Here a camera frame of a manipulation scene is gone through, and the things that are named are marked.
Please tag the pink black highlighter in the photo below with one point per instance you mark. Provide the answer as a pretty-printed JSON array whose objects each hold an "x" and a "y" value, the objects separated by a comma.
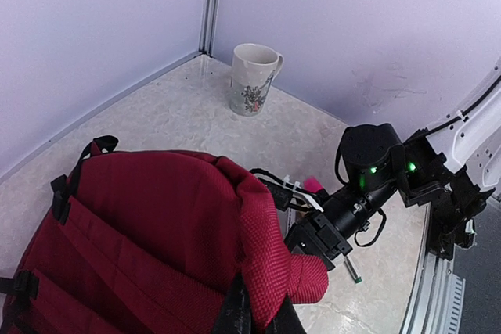
[{"x": 313, "y": 185}]

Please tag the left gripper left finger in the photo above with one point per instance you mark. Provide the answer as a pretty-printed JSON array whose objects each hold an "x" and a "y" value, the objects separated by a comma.
[{"x": 235, "y": 316}]

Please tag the front aluminium rail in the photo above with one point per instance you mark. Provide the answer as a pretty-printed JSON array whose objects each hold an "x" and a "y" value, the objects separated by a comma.
[{"x": 436, "y": 302}]

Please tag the green tipped black marker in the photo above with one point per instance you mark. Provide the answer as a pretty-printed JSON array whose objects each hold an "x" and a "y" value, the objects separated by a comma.
[{"x": 355, "y": 275}]

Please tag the red backpack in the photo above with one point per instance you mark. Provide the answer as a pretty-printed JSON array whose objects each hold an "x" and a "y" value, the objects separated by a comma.
[{"x": 150, "y": 242}]

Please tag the white printed mug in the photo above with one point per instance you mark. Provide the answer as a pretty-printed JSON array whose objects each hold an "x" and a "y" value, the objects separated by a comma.
[{"x": 254, "y": 68}]

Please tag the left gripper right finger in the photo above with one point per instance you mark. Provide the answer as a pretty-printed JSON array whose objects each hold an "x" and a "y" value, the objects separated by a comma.
[{"x": 286, "y": 320}]

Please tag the right aluminium frame post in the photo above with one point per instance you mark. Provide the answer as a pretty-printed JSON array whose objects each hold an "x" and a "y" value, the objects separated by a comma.
[{"x": 208, "y": 27}]

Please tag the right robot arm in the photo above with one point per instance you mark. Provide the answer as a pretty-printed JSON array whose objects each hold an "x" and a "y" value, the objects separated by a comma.
[{"x": 453, "y": 166}]

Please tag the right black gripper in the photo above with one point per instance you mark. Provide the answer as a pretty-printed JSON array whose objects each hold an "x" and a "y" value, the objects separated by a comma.
[{"x": 316, "y": 235}]

